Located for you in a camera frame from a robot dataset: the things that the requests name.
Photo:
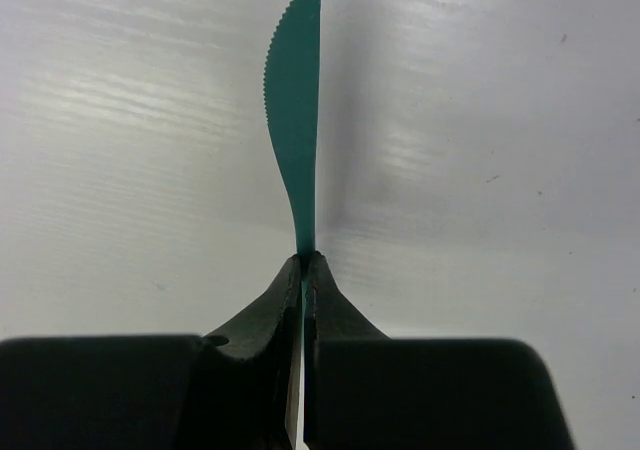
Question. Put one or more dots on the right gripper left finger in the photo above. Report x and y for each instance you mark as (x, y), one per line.
(233, 388)

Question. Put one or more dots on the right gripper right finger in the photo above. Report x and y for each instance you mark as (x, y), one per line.
(366, 390)

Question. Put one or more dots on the teal plastic knife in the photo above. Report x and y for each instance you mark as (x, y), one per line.
(291, 98)

